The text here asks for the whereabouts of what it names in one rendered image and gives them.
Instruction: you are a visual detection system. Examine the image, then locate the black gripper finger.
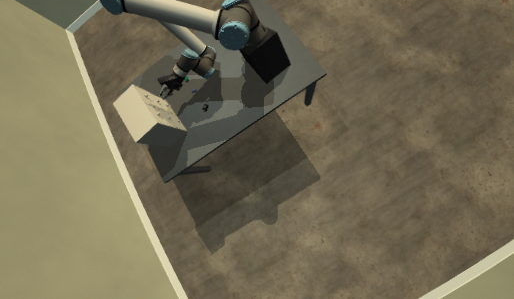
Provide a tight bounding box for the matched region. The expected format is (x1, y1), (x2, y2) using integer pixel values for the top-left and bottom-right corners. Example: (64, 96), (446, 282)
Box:
(160, 84), (169, 96)
(163, 86), (173, 100)

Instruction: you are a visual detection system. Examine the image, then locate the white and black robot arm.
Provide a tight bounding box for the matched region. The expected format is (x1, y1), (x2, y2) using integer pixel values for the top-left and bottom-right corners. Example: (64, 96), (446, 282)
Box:
(100, 0), (268, 79)

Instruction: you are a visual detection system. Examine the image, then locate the grey chest of drawers with tan drawers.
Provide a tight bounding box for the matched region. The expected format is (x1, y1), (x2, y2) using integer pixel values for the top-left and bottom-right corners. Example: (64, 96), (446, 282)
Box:
(113, 84), (188, 147)

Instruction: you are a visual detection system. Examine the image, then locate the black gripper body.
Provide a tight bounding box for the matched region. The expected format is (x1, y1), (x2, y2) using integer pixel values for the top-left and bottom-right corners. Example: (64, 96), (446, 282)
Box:
(166, 71), (185, 91)

